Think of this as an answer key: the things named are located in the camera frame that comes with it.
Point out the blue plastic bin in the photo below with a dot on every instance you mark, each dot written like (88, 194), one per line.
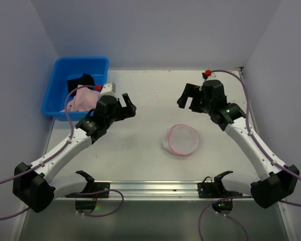
(68, 68)

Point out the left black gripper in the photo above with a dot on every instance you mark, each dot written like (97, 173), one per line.
(121, 108)

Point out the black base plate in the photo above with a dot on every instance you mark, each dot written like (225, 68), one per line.
(93, 191)
(214, 190)

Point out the pink bra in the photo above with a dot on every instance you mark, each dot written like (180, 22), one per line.
(84, 100)

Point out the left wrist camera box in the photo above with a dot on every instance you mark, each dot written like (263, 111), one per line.
(108, 89)

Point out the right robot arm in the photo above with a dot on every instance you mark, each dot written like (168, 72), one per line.
(275, 180)

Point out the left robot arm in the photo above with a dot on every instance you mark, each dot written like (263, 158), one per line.
(36, 184)

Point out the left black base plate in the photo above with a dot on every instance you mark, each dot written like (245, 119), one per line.
(93, 191)

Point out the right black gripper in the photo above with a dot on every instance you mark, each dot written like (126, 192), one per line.
(195, 99)

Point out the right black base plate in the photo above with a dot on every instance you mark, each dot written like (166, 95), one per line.
(214, 190)

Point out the aluminium mounting rail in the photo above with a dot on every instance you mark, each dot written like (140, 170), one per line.
(153, 190)

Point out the black bra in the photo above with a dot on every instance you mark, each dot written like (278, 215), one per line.
(85, 79)

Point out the white mesh laundry bag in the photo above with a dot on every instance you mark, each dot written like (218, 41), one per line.
(181, 140)

